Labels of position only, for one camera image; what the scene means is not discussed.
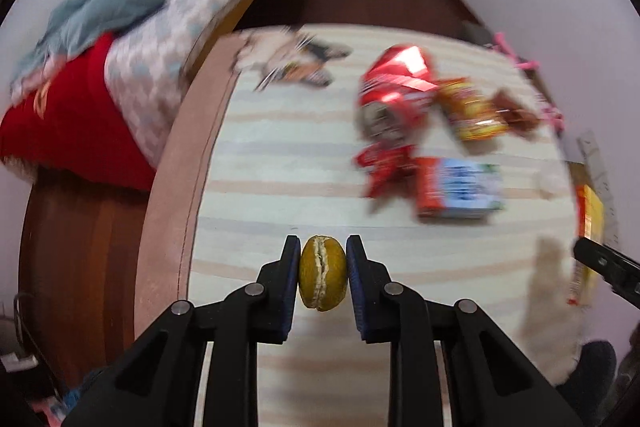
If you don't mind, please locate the brown snack wrapper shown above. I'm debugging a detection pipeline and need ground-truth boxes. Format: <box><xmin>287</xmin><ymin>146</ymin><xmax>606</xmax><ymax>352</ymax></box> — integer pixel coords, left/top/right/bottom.
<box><xmin>491</xmin><ymin>89</ymin><xmax>540</xmax><ymax>138</ymax></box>

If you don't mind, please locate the green macaron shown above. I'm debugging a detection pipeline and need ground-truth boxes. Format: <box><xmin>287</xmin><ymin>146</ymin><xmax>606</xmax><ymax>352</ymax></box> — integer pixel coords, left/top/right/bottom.
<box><xmin>298</xmin><ymin>235</ymin><xmax>348</xmax><ymax>312</ymax></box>

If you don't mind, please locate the blue white milk carton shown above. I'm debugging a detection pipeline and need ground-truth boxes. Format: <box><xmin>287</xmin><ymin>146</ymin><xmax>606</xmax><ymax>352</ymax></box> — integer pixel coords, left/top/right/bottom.
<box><xmin>416</xmin><ymin>157</ymin><xmax>503</xmax><ymax>219</ymax></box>

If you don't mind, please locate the orange yellow snack bag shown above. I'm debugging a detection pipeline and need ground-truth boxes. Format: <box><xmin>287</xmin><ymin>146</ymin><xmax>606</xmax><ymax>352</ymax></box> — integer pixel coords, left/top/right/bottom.
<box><xmin>436</xmin><ymin>77</ymin><xmax>508</xmax><ymax>142</ymax></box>

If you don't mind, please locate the red wrapper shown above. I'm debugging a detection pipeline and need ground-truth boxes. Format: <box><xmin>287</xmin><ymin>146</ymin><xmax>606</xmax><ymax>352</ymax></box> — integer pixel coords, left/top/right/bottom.
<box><xmin>354</xmin><ymin>143</ymin><xmax>416</xmax><ymax>198</ymax></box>

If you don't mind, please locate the crushed red soda can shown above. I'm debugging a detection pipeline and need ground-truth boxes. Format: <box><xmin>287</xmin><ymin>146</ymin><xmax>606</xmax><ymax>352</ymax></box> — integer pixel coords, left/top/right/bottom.
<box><xmin>357</xmin><ymin>44</ymin><xmax>438</xmax><ymax>144</ymax></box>

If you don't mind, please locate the pink panther plush toy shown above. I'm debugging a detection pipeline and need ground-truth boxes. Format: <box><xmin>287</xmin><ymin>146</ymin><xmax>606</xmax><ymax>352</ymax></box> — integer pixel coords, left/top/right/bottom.
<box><xmin>491</xmin><ymin>32</ymin><xmax>565</xmax><ymax>136</ymax></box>

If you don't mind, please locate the bed with patterned mattress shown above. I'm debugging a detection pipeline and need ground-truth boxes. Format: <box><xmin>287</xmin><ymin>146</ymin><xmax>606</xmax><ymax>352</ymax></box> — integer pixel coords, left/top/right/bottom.
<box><xmin>1</xmin><ymin>0</ymin><xmax>254</xmax><ymax>387</ymax></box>

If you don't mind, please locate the red cloth on bed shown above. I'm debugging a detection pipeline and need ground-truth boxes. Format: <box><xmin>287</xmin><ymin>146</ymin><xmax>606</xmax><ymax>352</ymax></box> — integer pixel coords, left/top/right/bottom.
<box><xmin>1</xmin><ymin>32</ymin><xmax>155</xmax><ymax>192</ymax></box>

